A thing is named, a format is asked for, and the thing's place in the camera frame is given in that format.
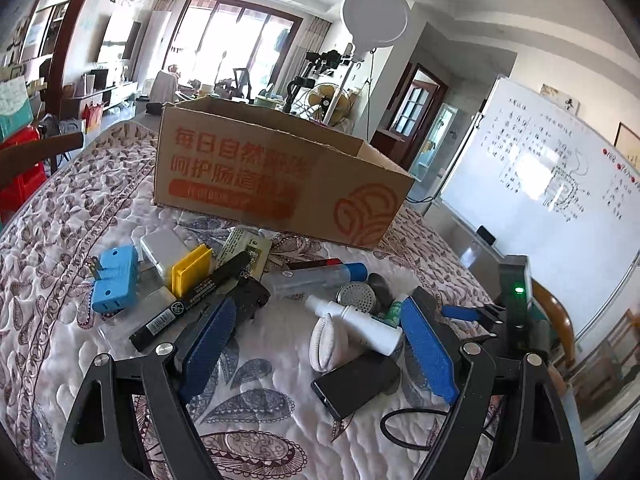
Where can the long black object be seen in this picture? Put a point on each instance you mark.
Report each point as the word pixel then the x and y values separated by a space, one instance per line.
pixel 153 108

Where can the black whiteboard eraser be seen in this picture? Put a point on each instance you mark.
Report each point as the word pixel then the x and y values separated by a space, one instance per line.
pixel 485 235

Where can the teal and white carton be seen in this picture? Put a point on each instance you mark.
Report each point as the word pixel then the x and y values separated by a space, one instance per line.
pixel 15 110

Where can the red plastic stool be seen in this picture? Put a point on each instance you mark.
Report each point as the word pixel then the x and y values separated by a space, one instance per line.
pixel 20 180

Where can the perforated metal disc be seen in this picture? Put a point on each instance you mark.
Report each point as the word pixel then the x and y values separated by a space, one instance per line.
pixel 355 299

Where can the brown wooden door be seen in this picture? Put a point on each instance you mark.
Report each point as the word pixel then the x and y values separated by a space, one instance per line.
pixel 412 110

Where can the wall television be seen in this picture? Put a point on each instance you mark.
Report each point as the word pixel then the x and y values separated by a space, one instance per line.
pixel 117 37

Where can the black power bank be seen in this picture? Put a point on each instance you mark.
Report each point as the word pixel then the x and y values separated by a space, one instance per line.
pixel 355 385

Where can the white spray bottle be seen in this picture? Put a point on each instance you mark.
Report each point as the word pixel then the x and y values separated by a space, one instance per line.
pixel 367 330

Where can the whiteboard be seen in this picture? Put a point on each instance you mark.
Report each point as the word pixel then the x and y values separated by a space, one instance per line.
pixel 550 200

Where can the television cabinet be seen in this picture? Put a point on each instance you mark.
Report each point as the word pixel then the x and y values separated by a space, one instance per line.
pixel 110 97

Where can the green and white packet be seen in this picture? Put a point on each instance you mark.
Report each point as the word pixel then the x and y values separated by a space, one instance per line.
pixel 247 250

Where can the light wooden chair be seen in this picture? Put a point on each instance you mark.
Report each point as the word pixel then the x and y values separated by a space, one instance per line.
pixel 555 315

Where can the small green bottle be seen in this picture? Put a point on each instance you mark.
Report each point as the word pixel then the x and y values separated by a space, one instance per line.
pixel 395 310

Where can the framed wall picture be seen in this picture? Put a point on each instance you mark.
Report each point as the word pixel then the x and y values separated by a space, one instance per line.
pixel 629 147

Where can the white ribbed shell case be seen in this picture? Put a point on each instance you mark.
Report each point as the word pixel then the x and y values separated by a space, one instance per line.
pixel 330 345

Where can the white covered chair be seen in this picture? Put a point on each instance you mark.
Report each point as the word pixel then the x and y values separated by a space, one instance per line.
pixel 164 87

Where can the yellow plastic case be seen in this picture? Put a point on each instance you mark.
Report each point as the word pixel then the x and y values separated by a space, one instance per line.
pixel 190 270

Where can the large balcony window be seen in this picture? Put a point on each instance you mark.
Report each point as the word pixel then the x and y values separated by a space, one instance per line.
pixel 235 45

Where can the yellow standing fan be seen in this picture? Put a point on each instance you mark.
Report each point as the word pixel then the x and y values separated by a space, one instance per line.
pixel 325 100

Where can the white and yellow box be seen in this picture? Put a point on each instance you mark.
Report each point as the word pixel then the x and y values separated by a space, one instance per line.
pixel 162 252

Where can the red and black pen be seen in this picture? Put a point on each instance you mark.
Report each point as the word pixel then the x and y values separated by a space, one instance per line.
pixel 315 263

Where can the small black floor fan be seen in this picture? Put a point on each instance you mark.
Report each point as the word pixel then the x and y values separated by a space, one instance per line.
pixel 50 126

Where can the dark wooden chair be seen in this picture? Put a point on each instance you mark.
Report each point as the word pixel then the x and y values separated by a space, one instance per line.
pixel 35 152

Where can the printed cardboard box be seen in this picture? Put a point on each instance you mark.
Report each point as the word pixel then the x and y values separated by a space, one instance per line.
pixel 250 180

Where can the black marker pen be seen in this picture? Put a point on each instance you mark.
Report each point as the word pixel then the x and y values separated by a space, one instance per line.
pixel 195 295

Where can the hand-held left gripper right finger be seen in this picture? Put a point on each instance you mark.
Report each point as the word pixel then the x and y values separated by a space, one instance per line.
pixel 425 350

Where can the blue plug adapter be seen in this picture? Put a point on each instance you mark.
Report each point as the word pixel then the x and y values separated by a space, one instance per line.
pixel 116 280

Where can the calligraphy wall picture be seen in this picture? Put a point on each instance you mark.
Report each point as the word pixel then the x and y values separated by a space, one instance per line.
pixel 560 100

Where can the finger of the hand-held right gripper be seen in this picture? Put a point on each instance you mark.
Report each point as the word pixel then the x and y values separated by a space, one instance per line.
pixel 462 313

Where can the black plastic device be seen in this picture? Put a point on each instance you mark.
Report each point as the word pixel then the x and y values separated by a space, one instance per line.
pixel 252 297

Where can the clear tube with blue cap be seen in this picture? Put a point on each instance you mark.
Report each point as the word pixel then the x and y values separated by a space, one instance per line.
pixel 315 280

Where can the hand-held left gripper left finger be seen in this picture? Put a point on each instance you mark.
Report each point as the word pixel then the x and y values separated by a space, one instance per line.
pixel 210 340

